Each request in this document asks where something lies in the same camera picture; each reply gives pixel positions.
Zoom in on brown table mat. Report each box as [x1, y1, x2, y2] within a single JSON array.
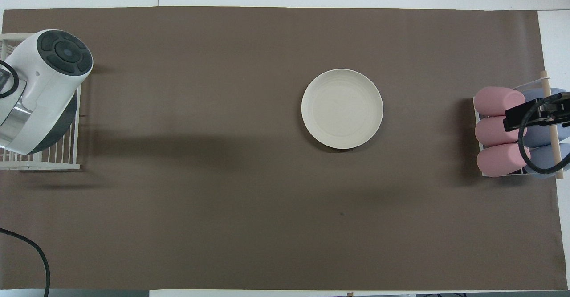
[[0, 6, 562, 291]]

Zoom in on white wire cup rack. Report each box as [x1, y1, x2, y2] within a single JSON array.
[[473, 70, 570, 180]]

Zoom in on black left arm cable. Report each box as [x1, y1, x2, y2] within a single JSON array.
[[0, 60, 20, 99]]

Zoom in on pink plastic cup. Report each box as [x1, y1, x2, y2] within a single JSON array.
[[473, 87, 526, 117], [475, 116, 528, 147], [476, 143, 531, 178]]

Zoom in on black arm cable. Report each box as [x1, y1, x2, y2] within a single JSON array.
[[518, 93, 570, 174], [0, 60, 20, 99]]

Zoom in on cream round plate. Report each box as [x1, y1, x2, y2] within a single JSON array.
[[301, 69, 383, 150]]

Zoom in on blue plastic cup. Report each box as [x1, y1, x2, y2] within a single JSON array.
[[525, 143, 570, 179], [521, 88, 570, 110], [525, 123, 570, 148]]

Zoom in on white wire dish rack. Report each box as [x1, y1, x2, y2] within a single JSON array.
[[0, 33, 87, 170]]

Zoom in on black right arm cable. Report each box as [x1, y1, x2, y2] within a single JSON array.
[[518, 93, 570, 174]]

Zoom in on black loose cable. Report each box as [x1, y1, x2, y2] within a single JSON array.
[[0, 228, 51, 297]]

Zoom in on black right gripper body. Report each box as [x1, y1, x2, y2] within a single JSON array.
[[537, 91, 570, 126]]

